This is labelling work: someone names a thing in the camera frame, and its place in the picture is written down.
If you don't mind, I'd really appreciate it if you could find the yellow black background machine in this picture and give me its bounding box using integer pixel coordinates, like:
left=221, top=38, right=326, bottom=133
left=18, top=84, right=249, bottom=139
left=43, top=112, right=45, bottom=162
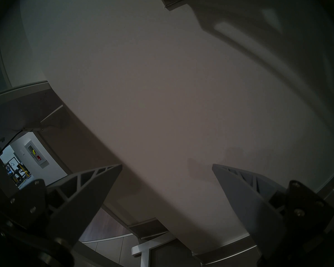
left=5, top=157, right=31, bottom=187

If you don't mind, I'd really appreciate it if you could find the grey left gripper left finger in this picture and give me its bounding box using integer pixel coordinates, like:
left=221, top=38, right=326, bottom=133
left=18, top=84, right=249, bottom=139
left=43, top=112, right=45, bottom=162
left=5, top=164, right=123, bottom=248

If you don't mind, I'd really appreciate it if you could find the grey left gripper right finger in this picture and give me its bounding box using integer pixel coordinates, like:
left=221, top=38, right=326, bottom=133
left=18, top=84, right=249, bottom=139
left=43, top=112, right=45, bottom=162
left=212, top=164, right=334, bottom=259

